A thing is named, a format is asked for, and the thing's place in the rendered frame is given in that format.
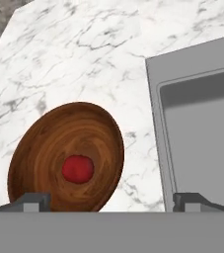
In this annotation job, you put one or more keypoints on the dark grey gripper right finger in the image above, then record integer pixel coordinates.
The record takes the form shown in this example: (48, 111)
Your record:
(189, 201)

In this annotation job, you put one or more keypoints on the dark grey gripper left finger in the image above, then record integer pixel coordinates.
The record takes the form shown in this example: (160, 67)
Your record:
(34, 201)

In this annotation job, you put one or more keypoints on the brown wooden bowl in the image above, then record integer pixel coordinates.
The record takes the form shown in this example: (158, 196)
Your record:
(44, 154)

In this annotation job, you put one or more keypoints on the grey steel sink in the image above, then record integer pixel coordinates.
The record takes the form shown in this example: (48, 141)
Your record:
(199, 138)

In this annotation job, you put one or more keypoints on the red tomato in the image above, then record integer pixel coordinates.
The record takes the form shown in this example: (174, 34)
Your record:
(78, 169)

